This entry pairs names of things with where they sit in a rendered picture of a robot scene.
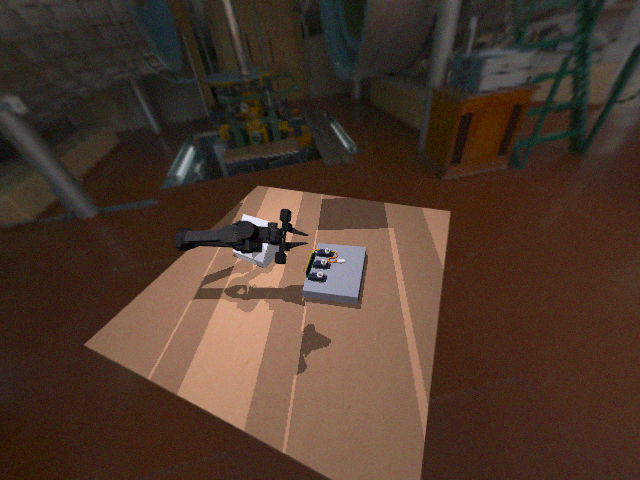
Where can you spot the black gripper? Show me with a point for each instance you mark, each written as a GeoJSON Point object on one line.
{"type": "Point", "coordinates": [285, 217]}

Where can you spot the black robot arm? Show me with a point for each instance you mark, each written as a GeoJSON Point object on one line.
{"type": "Point", "coordinates": [242, 236]}

